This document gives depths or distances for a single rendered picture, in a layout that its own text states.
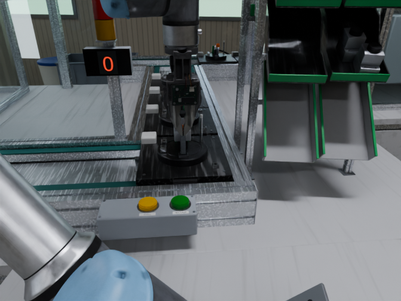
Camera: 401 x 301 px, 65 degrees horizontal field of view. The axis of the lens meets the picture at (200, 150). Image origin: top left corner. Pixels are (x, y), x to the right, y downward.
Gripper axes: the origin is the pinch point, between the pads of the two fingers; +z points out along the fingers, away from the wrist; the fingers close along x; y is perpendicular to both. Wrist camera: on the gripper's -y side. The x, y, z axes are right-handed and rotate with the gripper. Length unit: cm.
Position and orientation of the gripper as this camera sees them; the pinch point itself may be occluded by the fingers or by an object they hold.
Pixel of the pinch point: (182, 129)
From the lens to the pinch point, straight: 77.9
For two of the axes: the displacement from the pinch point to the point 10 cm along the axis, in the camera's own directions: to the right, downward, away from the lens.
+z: -0.1, 8.9, 4.5
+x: 10.0, -0.4, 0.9
